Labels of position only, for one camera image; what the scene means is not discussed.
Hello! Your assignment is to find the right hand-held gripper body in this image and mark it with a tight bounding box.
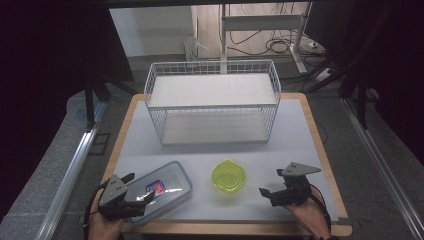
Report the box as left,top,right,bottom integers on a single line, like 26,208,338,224
269,161,323,208

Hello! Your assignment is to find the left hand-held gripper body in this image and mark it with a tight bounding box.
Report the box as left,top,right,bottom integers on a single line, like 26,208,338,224
97,174,148,222

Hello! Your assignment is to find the clear blue-rimmed food container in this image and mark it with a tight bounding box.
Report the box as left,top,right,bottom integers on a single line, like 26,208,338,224
123,160,194,226

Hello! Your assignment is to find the green plastic bowl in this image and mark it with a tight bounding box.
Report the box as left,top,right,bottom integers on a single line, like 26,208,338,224
210,159,248,194

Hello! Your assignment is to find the white wire shelf rack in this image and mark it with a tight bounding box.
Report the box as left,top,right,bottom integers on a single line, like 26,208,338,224
143,59,283,147

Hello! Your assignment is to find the person's right hand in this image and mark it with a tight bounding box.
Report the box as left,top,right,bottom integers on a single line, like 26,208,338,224
282,187,331,239

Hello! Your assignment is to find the person's left hand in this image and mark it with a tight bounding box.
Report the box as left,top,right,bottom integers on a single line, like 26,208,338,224
87,211,126,240

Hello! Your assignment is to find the black square floor plate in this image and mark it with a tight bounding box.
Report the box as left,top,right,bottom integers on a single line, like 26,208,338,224
88,132,112,156

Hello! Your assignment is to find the grey table mat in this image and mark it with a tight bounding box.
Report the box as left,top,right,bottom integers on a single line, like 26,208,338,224
112,98,340,224

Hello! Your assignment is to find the wooden table board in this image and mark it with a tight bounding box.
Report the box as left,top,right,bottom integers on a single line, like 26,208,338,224
96,92,353,237

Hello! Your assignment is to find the black stand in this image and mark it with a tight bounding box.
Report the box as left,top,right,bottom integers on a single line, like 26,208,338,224
83,74,113,132
338,64,381,131

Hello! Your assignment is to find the white power strip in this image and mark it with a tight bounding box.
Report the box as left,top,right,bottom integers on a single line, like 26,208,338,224
314,67,335,83

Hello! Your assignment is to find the white cabinet panel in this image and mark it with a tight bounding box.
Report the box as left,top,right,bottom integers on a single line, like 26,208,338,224
109,5,198,58

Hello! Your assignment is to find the dark curtain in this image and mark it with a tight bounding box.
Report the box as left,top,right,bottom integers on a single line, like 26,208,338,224
304,0,424,164
0,0,134,221

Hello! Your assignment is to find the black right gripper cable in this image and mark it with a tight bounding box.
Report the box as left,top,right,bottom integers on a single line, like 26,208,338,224
310,183,333,233

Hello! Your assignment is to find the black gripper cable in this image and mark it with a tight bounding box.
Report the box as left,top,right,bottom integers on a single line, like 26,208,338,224
310,183,333,233
82,184,108,239

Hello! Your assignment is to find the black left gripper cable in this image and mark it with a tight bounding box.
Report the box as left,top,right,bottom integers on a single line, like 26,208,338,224
82,184,108,239

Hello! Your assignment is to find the metal floor rail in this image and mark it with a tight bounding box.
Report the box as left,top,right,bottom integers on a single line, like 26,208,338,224
34,128,99,240
341,98,424,240

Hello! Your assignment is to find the tangle of black floor cables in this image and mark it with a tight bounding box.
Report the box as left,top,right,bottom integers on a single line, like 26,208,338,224
226,28,329,68

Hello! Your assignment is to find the white desk frame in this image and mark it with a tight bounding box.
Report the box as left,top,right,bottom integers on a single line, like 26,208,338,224
219,2,314,75

